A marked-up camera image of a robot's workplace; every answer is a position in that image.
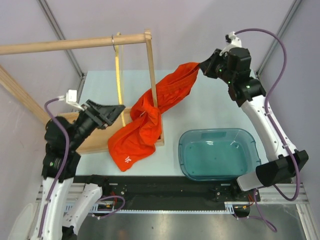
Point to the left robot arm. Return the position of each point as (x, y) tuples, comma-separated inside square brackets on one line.
[(59, 168)]

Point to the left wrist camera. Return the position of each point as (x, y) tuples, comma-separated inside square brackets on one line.
[(70, 98)]

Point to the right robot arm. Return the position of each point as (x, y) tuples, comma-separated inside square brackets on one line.
[(284, 159)]

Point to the wooden clothes rack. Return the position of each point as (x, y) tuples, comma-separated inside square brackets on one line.
[(97, 141)]

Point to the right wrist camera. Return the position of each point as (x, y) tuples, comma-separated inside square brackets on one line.
[(232, 41)]

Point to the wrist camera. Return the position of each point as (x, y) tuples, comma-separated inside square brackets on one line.
[(232, 41), (70, 98)]

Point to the orange shorts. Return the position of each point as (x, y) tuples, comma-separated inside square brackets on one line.
[(137, 140)]

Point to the teal plastic bin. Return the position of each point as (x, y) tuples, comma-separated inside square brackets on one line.
[(217, 154)]

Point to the aluminium cable duct rail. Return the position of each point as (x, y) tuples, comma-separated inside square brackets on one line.
[(227, 209)]

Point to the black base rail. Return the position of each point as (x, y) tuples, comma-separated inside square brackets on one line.
[(172, 193)]

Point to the yellow clothes hanger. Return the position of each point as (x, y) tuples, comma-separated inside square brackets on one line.
[(119, 62)]

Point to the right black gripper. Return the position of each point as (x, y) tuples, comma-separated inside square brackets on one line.
[(207, 66)]

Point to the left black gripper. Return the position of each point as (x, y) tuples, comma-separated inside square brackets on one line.
[(103, 115)]

